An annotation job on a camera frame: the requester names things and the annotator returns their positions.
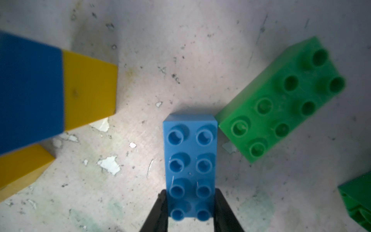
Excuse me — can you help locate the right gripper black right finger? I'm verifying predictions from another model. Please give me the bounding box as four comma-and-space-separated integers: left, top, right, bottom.
214, 188, 244, 232

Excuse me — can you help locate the light blue long lego brick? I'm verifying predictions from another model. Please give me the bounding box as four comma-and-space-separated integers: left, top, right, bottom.
163, 114, 218, 221

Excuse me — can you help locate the yellow lego brick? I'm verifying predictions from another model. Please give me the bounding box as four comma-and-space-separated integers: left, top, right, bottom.
1, 144, 55, 202
62, 50, 118, 131

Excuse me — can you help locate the dark green long lego brick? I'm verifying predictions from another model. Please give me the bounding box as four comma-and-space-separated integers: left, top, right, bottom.
215, 37, 346, 163

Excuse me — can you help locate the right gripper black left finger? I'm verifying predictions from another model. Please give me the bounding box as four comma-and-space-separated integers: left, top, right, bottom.
139, 189, 168, 232

